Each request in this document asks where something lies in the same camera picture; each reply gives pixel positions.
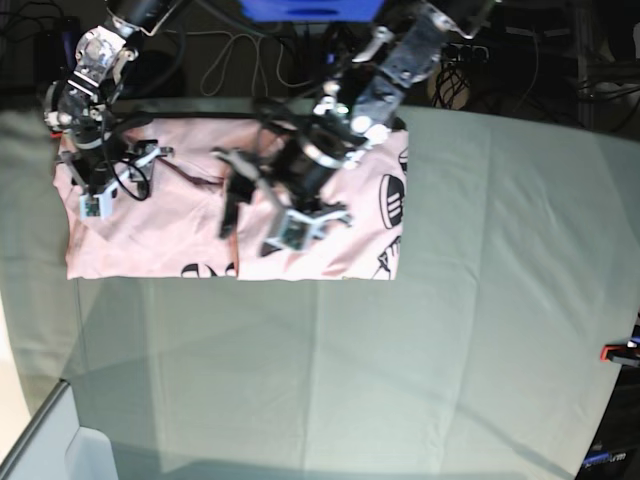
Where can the red black clamp right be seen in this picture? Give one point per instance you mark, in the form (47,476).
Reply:
(623,354)

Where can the pink t-shirt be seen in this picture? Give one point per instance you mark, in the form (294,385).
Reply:
(175,233)

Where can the black power strip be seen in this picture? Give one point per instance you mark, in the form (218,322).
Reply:
(465,53)

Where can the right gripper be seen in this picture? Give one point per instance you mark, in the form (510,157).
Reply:
(100,181)

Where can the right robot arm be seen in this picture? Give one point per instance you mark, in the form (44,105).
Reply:
(79,109)

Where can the white plastic bin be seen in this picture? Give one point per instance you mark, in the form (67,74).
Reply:
(55,446)

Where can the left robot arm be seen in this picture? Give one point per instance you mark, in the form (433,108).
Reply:
(354,111)

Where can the green table cloth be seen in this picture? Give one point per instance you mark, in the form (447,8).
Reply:
(519,262)

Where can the red black clamp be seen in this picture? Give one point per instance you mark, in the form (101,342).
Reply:
(623,354)
(57,121)

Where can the red black clamp left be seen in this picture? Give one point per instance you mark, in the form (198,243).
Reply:
(57,121)

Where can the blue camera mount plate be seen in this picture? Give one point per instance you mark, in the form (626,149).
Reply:
(311,10)

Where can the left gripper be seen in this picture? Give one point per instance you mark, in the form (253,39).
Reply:
(292,203)

